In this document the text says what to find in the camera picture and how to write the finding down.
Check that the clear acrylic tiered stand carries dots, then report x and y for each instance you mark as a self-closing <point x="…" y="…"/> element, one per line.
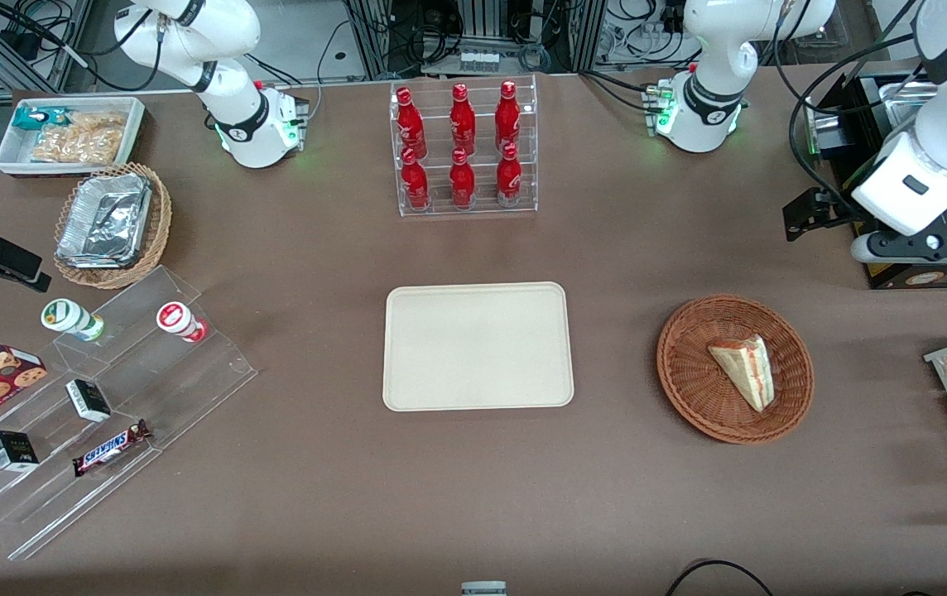
<point x="184" y="381"/>

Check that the teal snack packet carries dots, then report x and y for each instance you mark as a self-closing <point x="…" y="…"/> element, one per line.
<point x="35" y="117"/>

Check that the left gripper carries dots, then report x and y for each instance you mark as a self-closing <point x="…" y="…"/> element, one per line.
<point x="836" y="209"/>

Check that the red lid yogurt bottle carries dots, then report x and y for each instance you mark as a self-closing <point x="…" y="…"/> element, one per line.
<point x="175" y="319"/>

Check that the Snickers chocolate bar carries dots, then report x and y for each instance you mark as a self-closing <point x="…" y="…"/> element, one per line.
<point x="109" y="448"/>

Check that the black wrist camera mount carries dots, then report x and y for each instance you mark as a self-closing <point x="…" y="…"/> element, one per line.
<point x="813" y="213"/>

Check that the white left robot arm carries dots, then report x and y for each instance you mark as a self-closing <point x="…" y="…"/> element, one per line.
<point x="722" y="50"/>

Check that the black food warmer appliance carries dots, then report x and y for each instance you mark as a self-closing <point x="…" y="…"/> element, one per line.
<point x="937" y="277"/>

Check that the white rectangular bin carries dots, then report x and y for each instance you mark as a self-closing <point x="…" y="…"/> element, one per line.
<point x="10" y="153"/>

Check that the small black carton box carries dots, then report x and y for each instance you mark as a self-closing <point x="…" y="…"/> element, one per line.
<point x="88" y="400"/>
<point x="12" y="451"/>

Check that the round brown wicker basket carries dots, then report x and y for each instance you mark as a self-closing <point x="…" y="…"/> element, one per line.
<point x="689" y="372"/>

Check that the steel warmer pan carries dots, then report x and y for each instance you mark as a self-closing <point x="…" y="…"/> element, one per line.
<point x="904" y="99"/>

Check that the beige plastic tray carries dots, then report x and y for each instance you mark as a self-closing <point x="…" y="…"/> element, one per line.
<point x="473" y="348"/>

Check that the clear acrylic bottle rack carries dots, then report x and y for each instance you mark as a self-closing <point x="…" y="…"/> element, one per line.
<point x="486" y="211"/>

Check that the oval light wicker basket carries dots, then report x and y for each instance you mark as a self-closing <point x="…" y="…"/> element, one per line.
<point x="161" y="223"/>

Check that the triangle sandwich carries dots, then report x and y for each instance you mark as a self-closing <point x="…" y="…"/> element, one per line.
<point x="747" y="368"/>

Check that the grey device edge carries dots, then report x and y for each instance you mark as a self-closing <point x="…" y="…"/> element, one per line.
<point x="483" y="588"/>

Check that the aluminium frame rack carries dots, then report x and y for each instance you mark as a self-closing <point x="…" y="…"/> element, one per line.
<point x="473" y="21"/>

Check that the green lid yogurt bottle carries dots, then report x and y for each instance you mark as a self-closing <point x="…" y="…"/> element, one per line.
<point x="68" y="316"/>

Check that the red cola bottle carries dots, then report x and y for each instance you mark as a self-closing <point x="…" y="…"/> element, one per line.
<point x="509" y="176"/>
<point x="463" y="120"/>
<point x="507" y="118"/>
<point x="411" y="124"/>
<point x="462" y="180"/>
<point x="415" y="182"/>

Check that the white connector block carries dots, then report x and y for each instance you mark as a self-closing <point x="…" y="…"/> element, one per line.
<point x="478" y="60"/>

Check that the clear bag of crackers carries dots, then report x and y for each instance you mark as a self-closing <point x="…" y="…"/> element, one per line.
<point x="80" y="139"/>

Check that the stacked foil containers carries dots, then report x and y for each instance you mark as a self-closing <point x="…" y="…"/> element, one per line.
<point x="105" y="219"/>

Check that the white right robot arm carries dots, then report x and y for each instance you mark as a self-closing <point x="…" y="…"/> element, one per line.
<point x="192" y="33"/>

